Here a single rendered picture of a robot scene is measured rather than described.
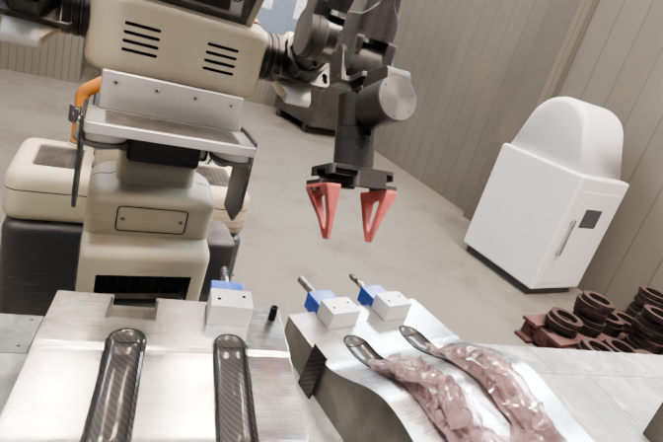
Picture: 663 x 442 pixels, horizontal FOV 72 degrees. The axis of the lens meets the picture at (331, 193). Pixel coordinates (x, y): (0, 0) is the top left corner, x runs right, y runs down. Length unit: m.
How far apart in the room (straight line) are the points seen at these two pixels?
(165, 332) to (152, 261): 0.35
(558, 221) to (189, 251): 2.73
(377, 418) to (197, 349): 0.21
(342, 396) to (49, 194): 0.80
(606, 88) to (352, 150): 3.67
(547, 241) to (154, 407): 3.05
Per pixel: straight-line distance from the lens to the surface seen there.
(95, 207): 0.89
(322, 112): 6.17
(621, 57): 4.22
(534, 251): 3.41
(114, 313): 0.62
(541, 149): 3.49
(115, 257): 0.89
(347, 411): 0.60
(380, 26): 0.66
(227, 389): 0.52
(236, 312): 0.57
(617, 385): 1.05
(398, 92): 0.58
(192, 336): 0.56
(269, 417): 0.50
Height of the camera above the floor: 1.23
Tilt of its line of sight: 18 degrees down
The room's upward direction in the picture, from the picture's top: 17 degrees clockwise
